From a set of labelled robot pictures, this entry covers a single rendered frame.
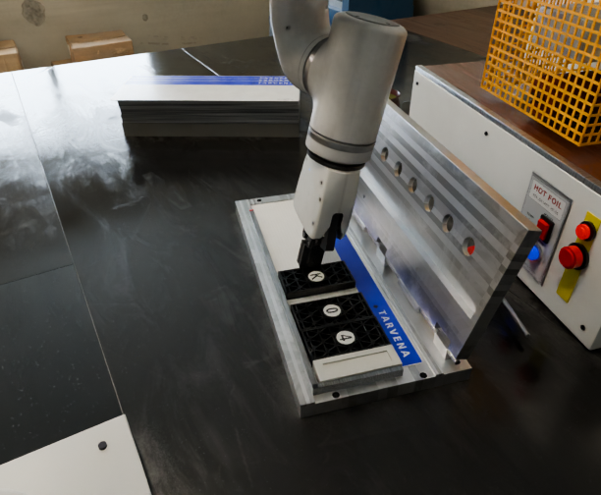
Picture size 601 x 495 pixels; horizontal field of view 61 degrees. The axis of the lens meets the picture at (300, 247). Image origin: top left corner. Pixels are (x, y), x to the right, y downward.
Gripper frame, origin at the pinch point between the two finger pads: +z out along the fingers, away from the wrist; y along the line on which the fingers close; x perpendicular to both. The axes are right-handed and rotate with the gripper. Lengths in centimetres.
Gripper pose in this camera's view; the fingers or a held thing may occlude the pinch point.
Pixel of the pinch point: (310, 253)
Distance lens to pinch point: 72.6
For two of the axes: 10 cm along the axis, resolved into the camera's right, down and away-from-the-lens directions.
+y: 2.6, 5.7, -7.8
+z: -2.0, 8.2, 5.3
